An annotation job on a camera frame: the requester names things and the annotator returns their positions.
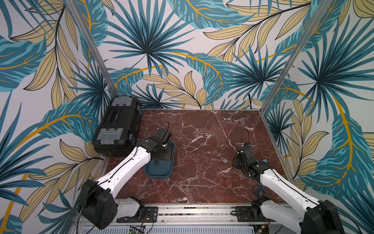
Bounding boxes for teal plastic storage tray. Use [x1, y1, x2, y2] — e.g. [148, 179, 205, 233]
[144, 141, 175, 178]

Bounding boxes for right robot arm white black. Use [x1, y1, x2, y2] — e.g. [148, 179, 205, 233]
[232, 143, 345, 234]

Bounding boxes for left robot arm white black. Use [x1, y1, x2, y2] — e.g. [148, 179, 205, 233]
[79, 128, 172, 230]

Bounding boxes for black plastic toolbox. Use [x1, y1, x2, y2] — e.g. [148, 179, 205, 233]
[92, 96, 143, 157]

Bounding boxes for scissors with blue handle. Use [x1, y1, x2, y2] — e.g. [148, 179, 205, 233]
[252, 184, 265, 197]

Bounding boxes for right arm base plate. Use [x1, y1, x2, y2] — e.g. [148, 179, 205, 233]
[230, 206, 265, 222]

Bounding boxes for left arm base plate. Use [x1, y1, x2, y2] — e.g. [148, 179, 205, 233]
[127, 206, 159, 223]

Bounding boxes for aluminium mounting rail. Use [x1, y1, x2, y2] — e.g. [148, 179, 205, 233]
[69, 203, 293, 234]

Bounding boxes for left aluminium frame post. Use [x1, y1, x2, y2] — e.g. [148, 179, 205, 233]
[65, 0, 119, 98]

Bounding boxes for aluminium frame post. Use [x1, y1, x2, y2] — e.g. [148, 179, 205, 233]
[259, 0, 334, 114]
[65, 0, 119, 98]

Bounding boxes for right aluminium frame post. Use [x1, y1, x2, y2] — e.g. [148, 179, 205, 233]
[259, 0, 334, 114]

